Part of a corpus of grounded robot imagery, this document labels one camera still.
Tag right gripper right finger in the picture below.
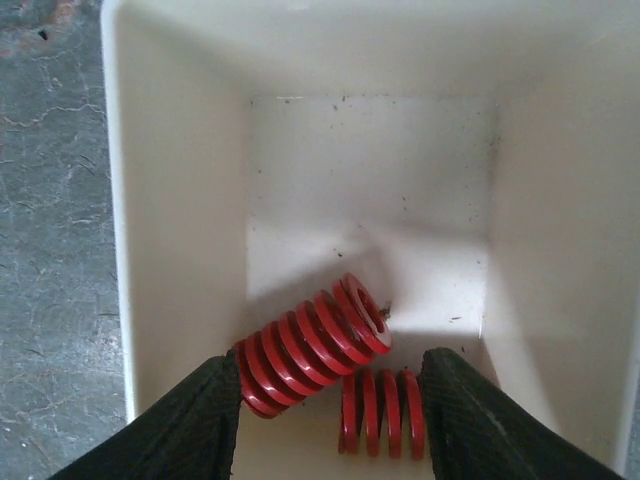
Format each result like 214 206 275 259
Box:
420 347 620 479

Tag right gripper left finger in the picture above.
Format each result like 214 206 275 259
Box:
52 350 241 479

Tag white spring box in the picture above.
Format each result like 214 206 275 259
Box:
101 1 639 471

